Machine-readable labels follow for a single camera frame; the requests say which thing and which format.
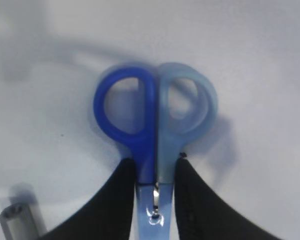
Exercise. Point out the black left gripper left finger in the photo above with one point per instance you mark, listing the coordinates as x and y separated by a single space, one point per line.
107 215

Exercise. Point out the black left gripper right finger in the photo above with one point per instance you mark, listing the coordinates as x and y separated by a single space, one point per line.
202 215

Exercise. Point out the blue scissors with sheath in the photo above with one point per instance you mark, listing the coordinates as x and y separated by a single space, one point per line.
155 148

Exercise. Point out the silver marker pen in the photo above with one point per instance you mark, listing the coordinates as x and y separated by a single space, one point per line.
20 215

